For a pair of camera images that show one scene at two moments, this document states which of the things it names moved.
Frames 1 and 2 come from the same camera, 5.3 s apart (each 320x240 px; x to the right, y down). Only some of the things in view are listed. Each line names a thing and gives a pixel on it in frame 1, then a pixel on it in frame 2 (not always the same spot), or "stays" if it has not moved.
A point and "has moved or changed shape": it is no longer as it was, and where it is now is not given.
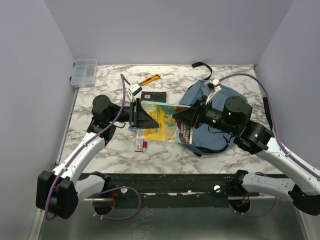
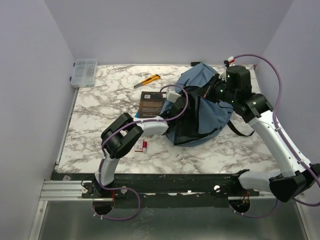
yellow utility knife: [155, 77] stays
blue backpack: [211, 137] has moved or changed shape
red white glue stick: [144, 146] stays
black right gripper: [192, 115] -> [219, 79]
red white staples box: [138, 145] stays
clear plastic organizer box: [83, 73] stays
